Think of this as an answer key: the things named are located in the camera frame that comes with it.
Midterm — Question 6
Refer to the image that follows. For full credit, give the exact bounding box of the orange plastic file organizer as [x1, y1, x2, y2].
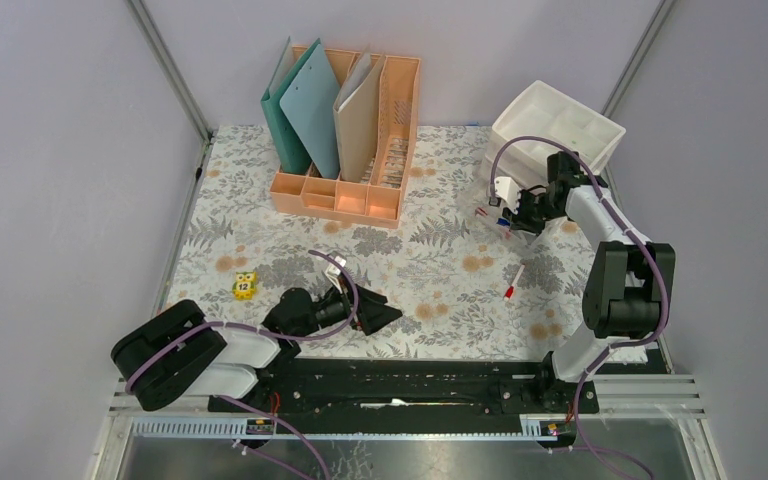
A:
[269, 44, 421, 228]

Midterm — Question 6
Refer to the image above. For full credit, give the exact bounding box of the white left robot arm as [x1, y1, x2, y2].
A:
[110, 270, 403, 411]

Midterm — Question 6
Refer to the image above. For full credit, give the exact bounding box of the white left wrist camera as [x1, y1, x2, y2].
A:
[324, 254, 346, 291]

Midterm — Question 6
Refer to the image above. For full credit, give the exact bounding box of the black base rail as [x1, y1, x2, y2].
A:
[242, 358, 576, 435]

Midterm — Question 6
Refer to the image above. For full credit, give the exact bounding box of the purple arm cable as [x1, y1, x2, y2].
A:
[124, 249, 361, 480]
[487, 136, 671, 480]

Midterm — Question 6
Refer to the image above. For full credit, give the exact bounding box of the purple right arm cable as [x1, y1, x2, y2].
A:
[487, 136, 671, 480]

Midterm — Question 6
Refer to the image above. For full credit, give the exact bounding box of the floral table cloth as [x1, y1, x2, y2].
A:
[167, 126, 593, 361]

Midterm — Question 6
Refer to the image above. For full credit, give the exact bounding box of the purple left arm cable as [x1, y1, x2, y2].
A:
[124, 249, 361, 480]

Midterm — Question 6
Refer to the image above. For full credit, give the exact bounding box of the yellow owl eraser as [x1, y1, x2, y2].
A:
[231, 271, 257, 301]

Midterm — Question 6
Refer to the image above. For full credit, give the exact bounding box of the white plastic drawer unit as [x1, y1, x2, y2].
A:
[470, 80, 627, 246]

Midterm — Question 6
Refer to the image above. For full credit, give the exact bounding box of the tan kraft folder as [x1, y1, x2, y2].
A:
[333, 48, 386, 183]

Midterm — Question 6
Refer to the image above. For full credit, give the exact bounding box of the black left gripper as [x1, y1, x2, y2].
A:
[292, 270, 402, 339]

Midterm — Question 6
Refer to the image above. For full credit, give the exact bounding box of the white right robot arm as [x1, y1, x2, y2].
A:
[491, 152, 676, 412]

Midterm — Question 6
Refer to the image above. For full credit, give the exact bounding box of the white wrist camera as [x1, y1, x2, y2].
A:
[324, 254, 346, 291]
[489, 176, 522, 213]

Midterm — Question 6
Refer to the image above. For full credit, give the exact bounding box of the green folder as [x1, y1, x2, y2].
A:
[261, 37, 321, 175]

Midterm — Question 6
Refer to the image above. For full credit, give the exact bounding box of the light blue folder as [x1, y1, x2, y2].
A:
[278, 40, 340, 179]

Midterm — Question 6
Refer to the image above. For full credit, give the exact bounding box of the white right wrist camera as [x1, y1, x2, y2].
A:
[489, 176, 522, 213]

